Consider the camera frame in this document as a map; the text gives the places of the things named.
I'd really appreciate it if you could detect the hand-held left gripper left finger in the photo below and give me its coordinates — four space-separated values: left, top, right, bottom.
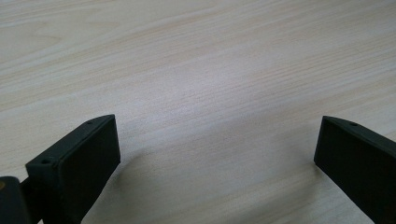
24 114 121 224

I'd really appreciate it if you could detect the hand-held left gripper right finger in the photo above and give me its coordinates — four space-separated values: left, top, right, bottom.
313 115 396 224

